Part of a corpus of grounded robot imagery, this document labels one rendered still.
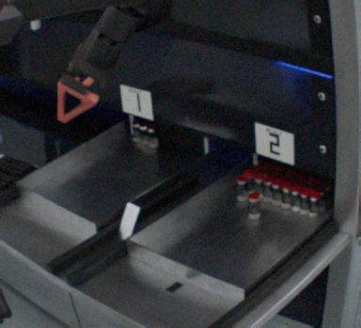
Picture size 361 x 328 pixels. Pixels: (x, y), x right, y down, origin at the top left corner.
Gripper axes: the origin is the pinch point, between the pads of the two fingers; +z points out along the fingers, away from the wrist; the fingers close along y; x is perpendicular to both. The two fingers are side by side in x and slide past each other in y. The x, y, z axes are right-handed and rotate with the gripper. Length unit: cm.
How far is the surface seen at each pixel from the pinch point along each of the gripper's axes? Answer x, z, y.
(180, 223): 28.6, 16.8, -7.8
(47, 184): 4.4, 35.3, -21.2
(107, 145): 13, 31, -39
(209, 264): 33.3, 12.1, 5.4
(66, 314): 31, 109, -52
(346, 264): 59, 4, -1
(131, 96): 11.4, 13.2, -32.5
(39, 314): 26, 133, -66
